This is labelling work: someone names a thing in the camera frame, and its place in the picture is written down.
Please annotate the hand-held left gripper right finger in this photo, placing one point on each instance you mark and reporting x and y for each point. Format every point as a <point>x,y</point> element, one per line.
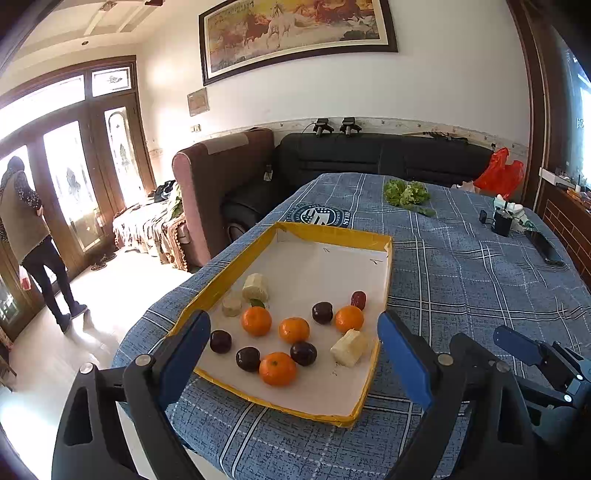
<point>406,360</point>

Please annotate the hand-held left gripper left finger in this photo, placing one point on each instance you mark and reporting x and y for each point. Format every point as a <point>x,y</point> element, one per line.
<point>184,355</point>

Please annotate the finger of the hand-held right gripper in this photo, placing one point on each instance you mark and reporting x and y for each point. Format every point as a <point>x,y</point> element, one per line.
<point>517,345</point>

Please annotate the dark purple plum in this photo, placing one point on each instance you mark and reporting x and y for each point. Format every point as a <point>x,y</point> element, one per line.
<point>322,313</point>
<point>303,353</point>
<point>220,342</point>
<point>248,359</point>

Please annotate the orange mandarin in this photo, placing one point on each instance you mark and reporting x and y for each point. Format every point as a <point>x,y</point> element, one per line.
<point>294,330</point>
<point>349,319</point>
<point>256,321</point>
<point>277,369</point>

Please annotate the red jujube date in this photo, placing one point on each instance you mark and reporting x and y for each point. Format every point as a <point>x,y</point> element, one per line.
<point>358,300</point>

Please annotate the yellow cardboard tray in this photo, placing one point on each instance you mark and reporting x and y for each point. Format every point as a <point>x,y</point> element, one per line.
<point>323,267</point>

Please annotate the blue plaid blanket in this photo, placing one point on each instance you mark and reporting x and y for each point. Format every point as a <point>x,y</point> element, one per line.
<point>461,286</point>

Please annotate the green leaf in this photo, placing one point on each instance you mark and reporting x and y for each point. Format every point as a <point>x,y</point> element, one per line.
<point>258,303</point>

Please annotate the dark phone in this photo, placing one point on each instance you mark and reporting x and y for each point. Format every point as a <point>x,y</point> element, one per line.
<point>545,247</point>

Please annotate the black cup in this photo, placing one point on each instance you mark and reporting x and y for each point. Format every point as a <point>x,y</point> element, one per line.
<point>502,224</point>

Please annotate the pair of shoes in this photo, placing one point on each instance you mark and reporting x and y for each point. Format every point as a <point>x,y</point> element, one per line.
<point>102,262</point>

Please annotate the patterned couch throw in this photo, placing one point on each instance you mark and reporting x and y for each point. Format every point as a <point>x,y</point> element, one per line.
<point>147,230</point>

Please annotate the white green packets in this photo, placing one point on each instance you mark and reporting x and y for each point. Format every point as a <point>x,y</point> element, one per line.
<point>524,214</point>

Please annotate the small black device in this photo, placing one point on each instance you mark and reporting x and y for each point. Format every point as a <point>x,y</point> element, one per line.
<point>483,217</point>

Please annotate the wooden cabinet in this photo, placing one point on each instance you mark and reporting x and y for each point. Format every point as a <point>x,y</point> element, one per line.
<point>568,221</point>

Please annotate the dark clothes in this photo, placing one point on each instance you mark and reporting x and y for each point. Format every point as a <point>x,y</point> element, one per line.
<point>165,191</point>

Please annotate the green lettuce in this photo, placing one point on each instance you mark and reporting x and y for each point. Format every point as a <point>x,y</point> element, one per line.
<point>406,193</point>

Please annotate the brown armchair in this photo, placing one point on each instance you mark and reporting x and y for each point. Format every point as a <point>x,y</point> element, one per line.
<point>207,184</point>

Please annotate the red plastic bag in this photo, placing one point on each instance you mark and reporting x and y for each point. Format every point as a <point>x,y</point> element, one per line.
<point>498,173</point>

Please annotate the red cup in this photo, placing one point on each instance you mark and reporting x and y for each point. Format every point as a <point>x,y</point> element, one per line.
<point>25,279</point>

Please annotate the black leather sofa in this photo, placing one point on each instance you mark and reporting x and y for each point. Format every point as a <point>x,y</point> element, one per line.
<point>369,157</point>

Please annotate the brown glass door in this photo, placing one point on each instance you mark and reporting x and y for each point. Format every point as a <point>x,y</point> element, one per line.
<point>97,161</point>

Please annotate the long dark stick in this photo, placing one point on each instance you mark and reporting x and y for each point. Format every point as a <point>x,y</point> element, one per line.
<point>436,135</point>

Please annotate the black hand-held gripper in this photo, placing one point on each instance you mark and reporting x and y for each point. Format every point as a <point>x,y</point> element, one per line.
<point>350,125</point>
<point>321,127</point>

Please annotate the small framed certificate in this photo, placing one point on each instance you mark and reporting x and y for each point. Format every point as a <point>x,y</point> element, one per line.
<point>197,102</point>

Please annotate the framed horse painting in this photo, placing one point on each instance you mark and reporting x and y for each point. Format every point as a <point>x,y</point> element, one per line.
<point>295,32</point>

